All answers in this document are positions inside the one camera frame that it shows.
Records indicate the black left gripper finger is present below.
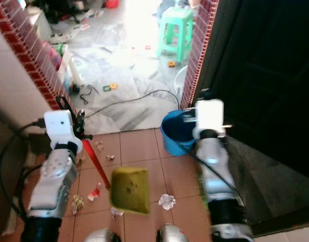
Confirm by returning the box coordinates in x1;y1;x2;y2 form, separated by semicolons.
56;95;75;114

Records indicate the yellow-green dustpan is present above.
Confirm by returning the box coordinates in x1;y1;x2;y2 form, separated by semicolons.
81;138;151;216

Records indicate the white plastic basin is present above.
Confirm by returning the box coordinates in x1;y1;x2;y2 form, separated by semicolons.
174;65;188;95

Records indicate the white plastic bottle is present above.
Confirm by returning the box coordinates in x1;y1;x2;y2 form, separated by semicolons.
68;54;85;87

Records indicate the green and yellow toy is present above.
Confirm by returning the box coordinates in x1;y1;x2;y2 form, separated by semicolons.
102;83;119;92

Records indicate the blue plastic bucket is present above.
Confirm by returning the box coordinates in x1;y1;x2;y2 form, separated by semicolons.
160;109;200;156

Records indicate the black door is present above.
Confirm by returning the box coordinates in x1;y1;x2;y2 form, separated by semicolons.
194;0;309;181

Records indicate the white power strip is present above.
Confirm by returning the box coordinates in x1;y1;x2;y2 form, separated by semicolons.
48;31;70;44

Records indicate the red and white paper scrap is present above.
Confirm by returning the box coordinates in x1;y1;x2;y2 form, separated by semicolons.
87;182;102;202

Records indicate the green plastic stool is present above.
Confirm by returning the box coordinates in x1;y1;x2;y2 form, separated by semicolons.
157;7;194;64

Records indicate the beige crumpled paper scrap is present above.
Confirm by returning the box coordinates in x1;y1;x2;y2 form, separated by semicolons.
72;195;85;213

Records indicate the small white paper scrap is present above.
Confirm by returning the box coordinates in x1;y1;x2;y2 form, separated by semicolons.
110;206;124;219

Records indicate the white crumpled paper ball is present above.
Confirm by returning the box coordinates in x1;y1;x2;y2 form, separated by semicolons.
158;194;177;211

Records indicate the silver left robot knee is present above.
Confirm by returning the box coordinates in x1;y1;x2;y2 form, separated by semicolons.
83;229;115;242

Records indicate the silver robot knee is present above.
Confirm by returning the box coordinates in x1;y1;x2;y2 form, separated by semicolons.
83;229;115;242
157;224;188;242

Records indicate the silver right robot knee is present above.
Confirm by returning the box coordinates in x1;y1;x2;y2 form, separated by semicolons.
157;224;188;242

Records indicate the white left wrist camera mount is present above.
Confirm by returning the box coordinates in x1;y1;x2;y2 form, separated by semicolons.
44;109;82;147

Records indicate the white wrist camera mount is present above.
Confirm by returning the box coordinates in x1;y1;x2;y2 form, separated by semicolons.
44;109;82;147
192;99;227;140

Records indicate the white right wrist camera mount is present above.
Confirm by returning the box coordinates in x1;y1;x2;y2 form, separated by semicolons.
192;99;227;140

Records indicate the black floor cable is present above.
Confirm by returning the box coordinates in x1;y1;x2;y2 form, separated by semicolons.
84;89;181;118

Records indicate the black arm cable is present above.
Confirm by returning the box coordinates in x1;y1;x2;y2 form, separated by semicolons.
0;119;46;218

